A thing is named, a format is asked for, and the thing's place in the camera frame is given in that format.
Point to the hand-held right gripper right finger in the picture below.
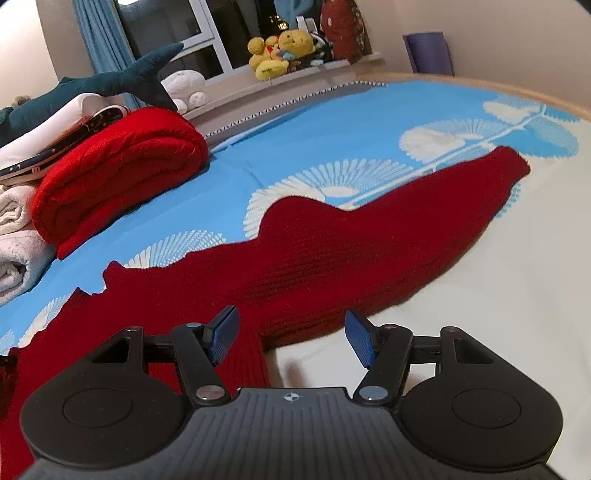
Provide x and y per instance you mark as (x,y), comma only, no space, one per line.
(360,339)

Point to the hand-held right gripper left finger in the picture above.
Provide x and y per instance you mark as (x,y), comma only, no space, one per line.
(225,334)

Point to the dark red knit sweater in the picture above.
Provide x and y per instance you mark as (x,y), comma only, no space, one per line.
(323,258)

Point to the bright red folded knit sweater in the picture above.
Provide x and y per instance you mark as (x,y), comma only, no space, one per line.
(120,170)

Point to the blue white printed blanket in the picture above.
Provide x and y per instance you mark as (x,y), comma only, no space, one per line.
(323,134)

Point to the white folded towel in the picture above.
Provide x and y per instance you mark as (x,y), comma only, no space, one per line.
(23,267)
(16,210)

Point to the white window sill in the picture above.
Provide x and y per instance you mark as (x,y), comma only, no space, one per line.
(295,83)

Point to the yellow bear plush toy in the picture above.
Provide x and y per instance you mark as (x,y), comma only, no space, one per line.
(295,44)
(265,57)

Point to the dark teal shark plush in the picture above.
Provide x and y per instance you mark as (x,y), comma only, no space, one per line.
(92,87)

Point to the purple box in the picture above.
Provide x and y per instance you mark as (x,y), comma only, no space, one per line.
(429,53)

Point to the black and white plush toy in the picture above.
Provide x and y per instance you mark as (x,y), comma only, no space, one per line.
(322,46)

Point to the red brown plush cushion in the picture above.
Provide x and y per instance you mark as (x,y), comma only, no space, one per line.
(344,27)

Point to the blue curtain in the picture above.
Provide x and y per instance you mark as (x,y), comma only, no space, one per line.
(99,37)

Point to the blue plush toy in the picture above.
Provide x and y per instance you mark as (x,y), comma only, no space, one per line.
(293,9)

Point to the window with white frame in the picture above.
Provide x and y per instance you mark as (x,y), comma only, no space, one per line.
(217,41)

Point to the wooden bed frame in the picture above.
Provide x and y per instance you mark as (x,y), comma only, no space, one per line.
(531,87)

